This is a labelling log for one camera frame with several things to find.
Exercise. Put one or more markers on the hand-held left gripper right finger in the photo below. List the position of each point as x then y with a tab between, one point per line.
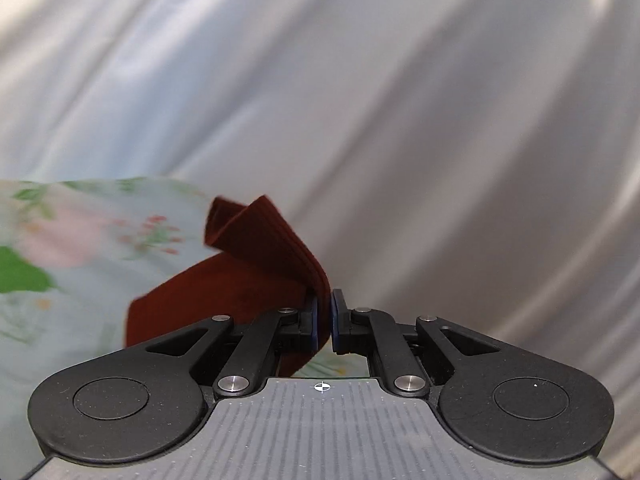
340	322

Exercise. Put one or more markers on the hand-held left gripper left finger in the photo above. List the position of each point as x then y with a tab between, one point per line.
309	321

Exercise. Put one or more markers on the floral printed blanket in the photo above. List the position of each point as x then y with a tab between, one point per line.
75	240

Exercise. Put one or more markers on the red knit garment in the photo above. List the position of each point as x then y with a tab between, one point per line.
240	275

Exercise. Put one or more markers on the white curtain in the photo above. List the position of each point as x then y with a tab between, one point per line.
390	110

